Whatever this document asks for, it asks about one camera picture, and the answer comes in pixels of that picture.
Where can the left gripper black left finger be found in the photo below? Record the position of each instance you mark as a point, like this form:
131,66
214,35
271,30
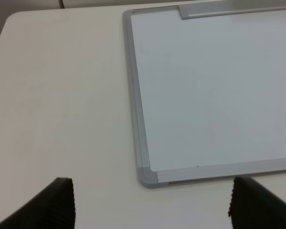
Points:
52,208

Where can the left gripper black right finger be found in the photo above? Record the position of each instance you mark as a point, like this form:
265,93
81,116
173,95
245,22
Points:
253,206

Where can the white whiteboard with grey frame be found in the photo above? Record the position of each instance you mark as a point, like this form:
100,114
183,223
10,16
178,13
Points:
207,84

